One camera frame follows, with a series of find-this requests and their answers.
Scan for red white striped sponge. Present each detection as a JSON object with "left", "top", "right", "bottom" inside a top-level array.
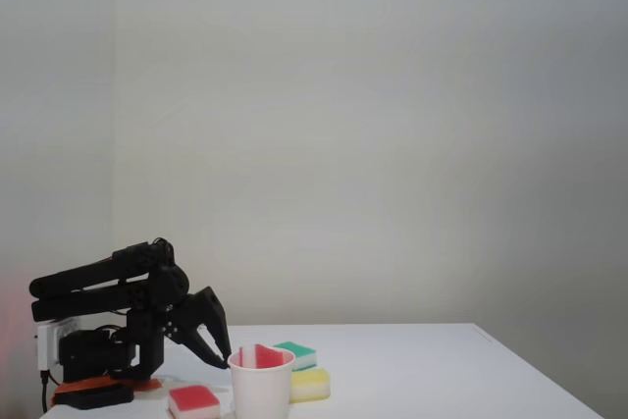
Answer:
[{"left": 238, "top": 343, "right": 295, "bottom": 371}]

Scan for white paper cup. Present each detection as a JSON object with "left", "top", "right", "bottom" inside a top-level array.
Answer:
[{"left": 227, "top": 346, "right": 297, "bottom": 419}]

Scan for green sponge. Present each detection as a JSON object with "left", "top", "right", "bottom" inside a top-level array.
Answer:
[{"left": 272, "top": 340, "right": 318, "bottom": 373}]

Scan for black base block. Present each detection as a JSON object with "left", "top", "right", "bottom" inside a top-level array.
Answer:
[{"left": 52, "top": 383, "right": 135, "bottom": 411}]

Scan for yellow sponge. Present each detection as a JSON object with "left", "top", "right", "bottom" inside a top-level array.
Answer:
[{"left": 288, "top": 366, "right": 332, "bottom": 403}]

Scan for white power strip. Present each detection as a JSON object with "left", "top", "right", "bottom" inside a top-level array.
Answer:
[{"left": 35, "top": 317, "right": 80, "bottom": 372}]

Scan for black arm wire loop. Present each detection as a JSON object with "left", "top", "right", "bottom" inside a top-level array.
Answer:
[{"left": 150, "top": 236, "right": 177, "bottom": 266}]

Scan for orange base plate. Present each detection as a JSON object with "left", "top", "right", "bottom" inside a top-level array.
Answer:
[{"left": 52, "top": 373, "right": 164, "bottom": 395}]

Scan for black power cable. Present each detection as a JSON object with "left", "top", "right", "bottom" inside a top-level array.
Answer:
[{"left": 39, "top": 368, "right": 52, "bottom": 414}]

